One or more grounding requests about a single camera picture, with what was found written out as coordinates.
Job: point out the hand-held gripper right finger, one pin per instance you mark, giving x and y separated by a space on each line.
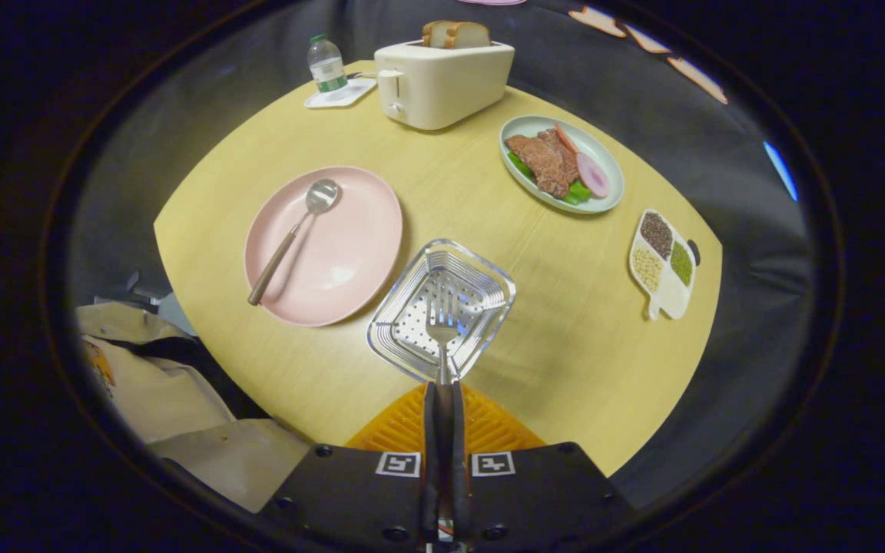
459 461

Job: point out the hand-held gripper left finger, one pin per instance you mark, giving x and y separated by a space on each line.
432 461

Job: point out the clear square drain basket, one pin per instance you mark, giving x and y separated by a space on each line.
473 269

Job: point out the pink round plate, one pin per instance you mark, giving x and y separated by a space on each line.
343 253

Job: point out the pile of pale beans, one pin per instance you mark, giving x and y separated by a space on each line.
647 269

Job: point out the white divided dish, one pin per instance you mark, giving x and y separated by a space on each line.
673 296

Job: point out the person's beige clothing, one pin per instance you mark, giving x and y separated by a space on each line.
158 392

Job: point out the green lettuce leaf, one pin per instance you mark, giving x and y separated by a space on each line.
579 192

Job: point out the pile of green beans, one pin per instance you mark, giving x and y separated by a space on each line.
681 263

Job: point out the pile of dark beans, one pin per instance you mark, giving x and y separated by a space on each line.
656 234

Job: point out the brown meat slice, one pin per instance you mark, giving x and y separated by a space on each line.
542 165
561 153

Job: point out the small black round object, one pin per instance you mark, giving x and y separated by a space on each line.
694 252

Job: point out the pink ham slice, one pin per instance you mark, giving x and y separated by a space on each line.
593 175

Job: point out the pale green oval plate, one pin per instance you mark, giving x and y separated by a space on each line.
604 165

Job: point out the orange carrot slice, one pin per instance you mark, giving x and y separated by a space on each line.
565 138

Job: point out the white square coaster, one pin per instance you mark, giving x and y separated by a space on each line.
350 94

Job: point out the white toaster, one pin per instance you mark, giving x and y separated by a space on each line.
450 84

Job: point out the clear water bottle green cap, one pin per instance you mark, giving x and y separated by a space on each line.
326 65

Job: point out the bread slice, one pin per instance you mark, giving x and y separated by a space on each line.
435 32
472 35

